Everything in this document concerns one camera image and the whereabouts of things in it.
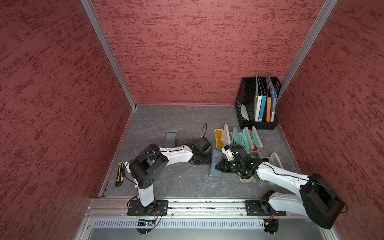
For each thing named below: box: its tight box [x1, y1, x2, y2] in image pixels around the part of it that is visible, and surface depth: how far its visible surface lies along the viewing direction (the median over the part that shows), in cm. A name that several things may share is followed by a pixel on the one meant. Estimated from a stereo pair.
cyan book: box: [257, 74, 267, 122], surface depth 92 cm
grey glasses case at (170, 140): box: [165, 132, 176, 148], surface depth 100 cm
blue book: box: [267, 74, 277, 122], surface depth 92 cm
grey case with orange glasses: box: [242, 126, 254, 152], surface depth 99 cm
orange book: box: [266, 75, 272, 122], surface depth 93 cm
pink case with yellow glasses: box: [214, 123, 231, 149], surface depth 102 cm
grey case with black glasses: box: [209, 148, 223, 178], surface depth 85 cm
